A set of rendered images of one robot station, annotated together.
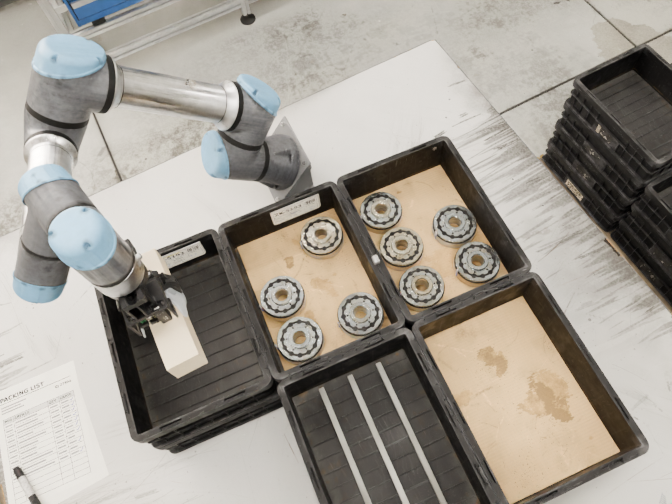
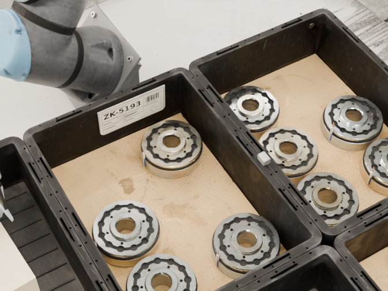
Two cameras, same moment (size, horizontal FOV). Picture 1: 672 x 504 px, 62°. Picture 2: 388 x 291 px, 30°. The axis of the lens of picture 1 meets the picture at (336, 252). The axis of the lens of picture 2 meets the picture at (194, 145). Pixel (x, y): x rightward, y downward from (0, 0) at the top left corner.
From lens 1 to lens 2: 0.35 m
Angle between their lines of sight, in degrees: 15
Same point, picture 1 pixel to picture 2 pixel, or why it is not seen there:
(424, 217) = (308, 116)
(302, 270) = (148, 195)
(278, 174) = (95, 75)
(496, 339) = not seen: outside the picture
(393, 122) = (234, 22)
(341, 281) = (208, 205)
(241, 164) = (47, 54)
